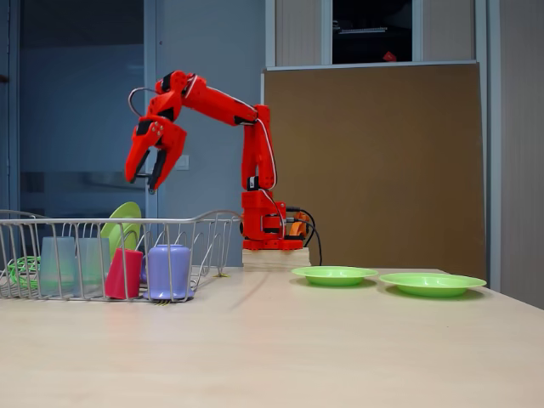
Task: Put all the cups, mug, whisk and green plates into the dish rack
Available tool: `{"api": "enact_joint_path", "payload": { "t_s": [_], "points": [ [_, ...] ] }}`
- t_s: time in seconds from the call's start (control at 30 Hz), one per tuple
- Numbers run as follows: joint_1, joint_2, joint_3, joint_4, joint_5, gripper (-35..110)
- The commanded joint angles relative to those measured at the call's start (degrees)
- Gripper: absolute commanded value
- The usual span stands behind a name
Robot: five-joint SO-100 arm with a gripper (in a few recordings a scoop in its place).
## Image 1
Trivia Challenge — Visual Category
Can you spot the brown pin board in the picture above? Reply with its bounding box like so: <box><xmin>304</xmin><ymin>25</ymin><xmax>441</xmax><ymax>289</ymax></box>
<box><xmin>259</xmin><ymin>60</ymin><xmax>488</xmax><ymax>281</ymax></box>

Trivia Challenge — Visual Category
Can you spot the white slotted rail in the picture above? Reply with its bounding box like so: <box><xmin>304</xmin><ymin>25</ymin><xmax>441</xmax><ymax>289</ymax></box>
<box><xmin>337</xmin><ymin>25</ymin><xmax>388</xmax><ymax>34</ymax></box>

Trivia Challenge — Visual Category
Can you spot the orange table clamp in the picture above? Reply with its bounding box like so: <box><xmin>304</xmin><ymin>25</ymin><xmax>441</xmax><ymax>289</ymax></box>
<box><xmin>288</xmin><ymin>212</ymin><xmax>314</xmax><ymax>239</ymax></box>

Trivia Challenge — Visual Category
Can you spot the purple plastic mug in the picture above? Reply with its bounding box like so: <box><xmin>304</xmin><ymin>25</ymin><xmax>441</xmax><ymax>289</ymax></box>
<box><xmin>142</xmin><ymin>244</ymin><xmax>196</xmax><ymax>301</ymax></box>

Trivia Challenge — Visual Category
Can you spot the metal wire dish rack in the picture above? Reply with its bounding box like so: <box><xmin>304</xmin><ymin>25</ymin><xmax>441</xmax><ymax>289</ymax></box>
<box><xmin>0</xmin><ymin>208</ymin><xmax>246</xmax><ymax>304</ymax></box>

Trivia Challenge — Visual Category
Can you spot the red plastic cup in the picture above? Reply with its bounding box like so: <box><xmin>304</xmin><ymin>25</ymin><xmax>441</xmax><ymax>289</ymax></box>
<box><xmin>105</xmin><ymin>248</ymin><xmax>144</xmax><ymax>299</ymax></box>

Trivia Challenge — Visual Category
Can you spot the grey glass door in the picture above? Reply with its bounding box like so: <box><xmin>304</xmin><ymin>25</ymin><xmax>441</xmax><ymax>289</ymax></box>
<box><xmin>8</xmin><ymin>0</ymin><xmax>161</xmax><ymax>220</ymax></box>

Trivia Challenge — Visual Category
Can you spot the grey translucent plastic cup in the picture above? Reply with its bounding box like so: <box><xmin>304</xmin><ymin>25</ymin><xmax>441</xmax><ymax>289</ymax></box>
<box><xmin>38</xmin><ymin>235</ymin><xmax>77</xmax><ymax>298</ymax></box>
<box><xmin>74</xmin><ymin>236</ymin><xmax>111</xmax><ymax>298</ymax></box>

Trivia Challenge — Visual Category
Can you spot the wooden base block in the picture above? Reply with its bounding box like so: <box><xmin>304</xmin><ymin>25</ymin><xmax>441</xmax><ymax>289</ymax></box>
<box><xmin>241</xmin><ymin>248</ymin><xmax>311</xmax><ymax>273</ymax></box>

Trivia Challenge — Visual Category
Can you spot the black power cable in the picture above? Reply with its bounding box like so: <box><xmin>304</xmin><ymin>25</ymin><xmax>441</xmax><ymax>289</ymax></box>
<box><xmin>285</xmin><ymin>206</ymin><xmax>324</xmax><ymax>267</ymax></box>

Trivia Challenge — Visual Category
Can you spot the green plastic plate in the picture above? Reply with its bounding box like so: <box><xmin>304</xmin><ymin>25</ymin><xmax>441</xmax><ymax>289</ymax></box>
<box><xmin>99</xmin><ymin>201</ymin><xmax>143</xmax><ymax>260</ymax></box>
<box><xmin>291</xmin><ymin>265</ymin><xmax>379</xmax><ymax>286</ymax></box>
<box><xmin>377</xmin><ymin>272</ymin><xmax>488</xmax><ymax>298</ymax></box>

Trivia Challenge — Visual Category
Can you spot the green whisk metal handle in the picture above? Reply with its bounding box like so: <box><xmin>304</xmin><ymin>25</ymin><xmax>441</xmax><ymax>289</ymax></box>
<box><xmin>7</xmin><ymin>254</ymin><xmax>42</xmax><ymax>286</ymax></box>

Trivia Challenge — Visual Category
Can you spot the white gripper servo cable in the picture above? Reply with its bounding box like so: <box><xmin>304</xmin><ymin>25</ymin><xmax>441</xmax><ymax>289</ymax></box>
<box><xmin>127</xmin><ymin>87</ymin><xmax>159</xmax><ymax>118</ymax></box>

